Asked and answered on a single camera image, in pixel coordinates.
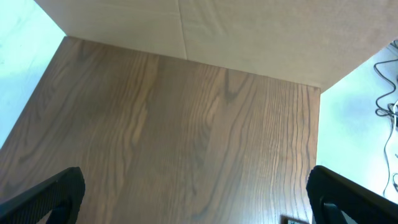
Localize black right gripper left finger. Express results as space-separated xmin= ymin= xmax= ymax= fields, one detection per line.
xmin=1 ymin=167 xmax=85 ymax=224

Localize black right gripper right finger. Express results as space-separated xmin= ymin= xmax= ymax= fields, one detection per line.
xmin=306 ymin=166 xmax=397 ymax=223

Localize black floor cables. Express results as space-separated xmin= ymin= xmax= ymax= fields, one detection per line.
xmin=373 ymin=39 xmax=398 ymax=197

